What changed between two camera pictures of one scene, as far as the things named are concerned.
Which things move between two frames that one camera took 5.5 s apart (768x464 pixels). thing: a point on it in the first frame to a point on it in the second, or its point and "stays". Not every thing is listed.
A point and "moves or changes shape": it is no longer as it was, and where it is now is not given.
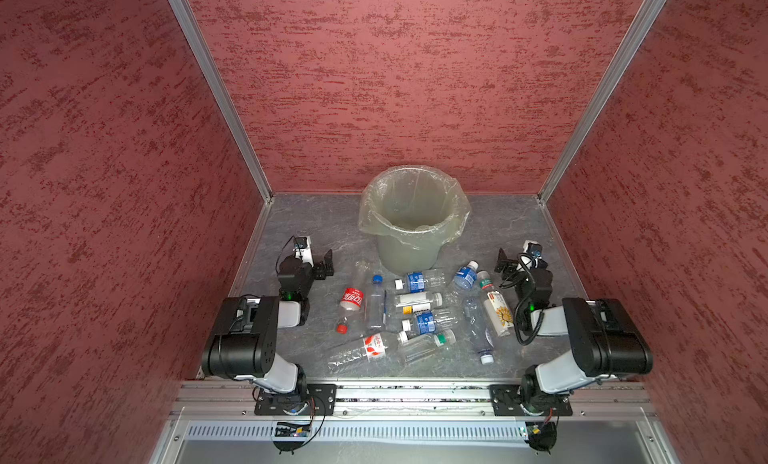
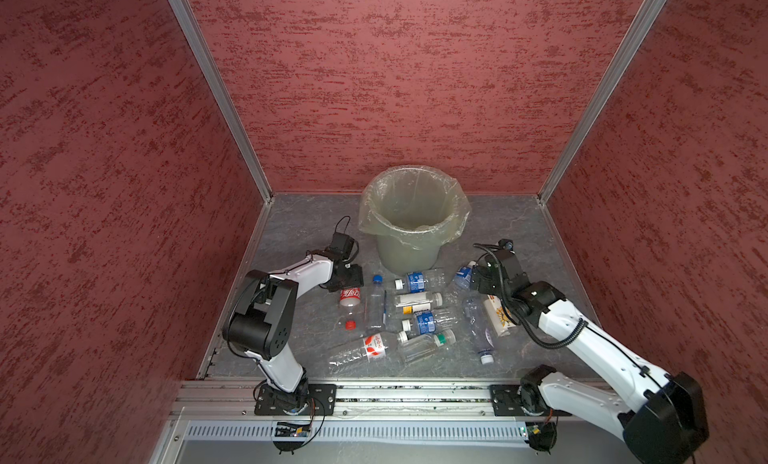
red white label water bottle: (373, 347) stays
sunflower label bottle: (497, 308) stays
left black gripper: (320, 272) to (356, 280)
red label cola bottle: (354, 278) moves or changes shape
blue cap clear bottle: (377, 303) stays
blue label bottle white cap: (464, 282) stays
